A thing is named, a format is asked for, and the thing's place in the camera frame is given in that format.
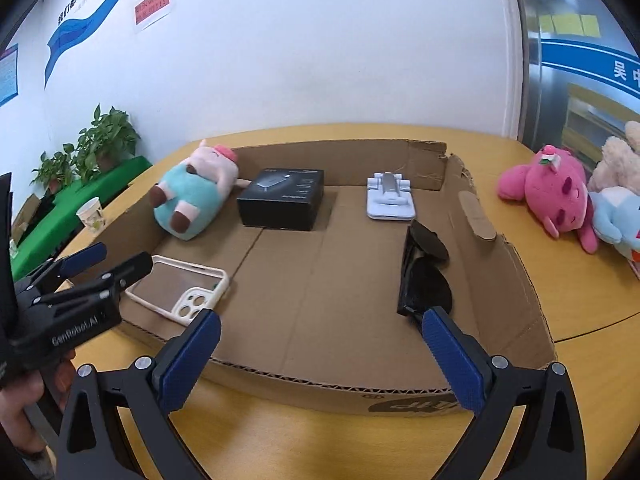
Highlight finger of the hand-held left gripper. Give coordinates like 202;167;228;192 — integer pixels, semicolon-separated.
16;242;109;297
35;252;154;319

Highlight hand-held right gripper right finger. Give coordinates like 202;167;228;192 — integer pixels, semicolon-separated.
421;306;587;480

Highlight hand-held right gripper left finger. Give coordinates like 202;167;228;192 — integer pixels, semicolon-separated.
54;308;223;480

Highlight clear cream phone case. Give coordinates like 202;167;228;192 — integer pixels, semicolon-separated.
125;255;231;328

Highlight black sunglasses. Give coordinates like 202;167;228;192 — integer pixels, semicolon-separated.
397;220;453;331

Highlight pink pig plush toy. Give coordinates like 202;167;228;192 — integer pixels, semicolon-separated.
150;141;251;242

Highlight large cardboard box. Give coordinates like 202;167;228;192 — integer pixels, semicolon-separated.
62;139;558;417

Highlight person's left forearm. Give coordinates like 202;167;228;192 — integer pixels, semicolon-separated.
0;427;56;480

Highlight yellow wooden desktop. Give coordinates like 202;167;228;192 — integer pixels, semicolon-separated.
10;122;640;480

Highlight person's left hand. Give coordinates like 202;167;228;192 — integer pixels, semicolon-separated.
0;356;77;457

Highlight white paper cup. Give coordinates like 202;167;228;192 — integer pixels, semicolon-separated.
76;197;104;232

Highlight small brown carton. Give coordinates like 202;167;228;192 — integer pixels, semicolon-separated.
11;194;42;246

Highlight small potted green plant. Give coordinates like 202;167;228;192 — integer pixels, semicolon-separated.
31;150;76;194

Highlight green cloth covered table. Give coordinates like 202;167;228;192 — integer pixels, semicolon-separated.
10;155;153;281

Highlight large potted green plant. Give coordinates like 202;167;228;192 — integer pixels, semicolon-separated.
74;104;142;181

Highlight white phone stand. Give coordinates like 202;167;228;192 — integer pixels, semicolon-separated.
366;171;417;221

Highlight black product box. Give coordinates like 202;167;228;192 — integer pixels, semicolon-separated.
236;168;325;232

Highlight light blue plush toy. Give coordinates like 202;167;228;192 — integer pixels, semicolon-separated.
590;186;640;261

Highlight beige plush toy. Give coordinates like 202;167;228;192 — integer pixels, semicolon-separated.
587;121;640;193

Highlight blue door sign band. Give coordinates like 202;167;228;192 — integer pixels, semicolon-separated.
541;40;640;98

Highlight blue wall poster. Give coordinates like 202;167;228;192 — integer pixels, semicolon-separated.
0;43;20;107

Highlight blue wave wall decal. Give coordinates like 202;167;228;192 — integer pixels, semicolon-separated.
44;0;173;90

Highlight red and white wall notice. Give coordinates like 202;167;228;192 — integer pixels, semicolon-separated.
132;0;178;36

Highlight grey metal door frame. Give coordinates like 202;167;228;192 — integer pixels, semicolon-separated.
509;0;547;147

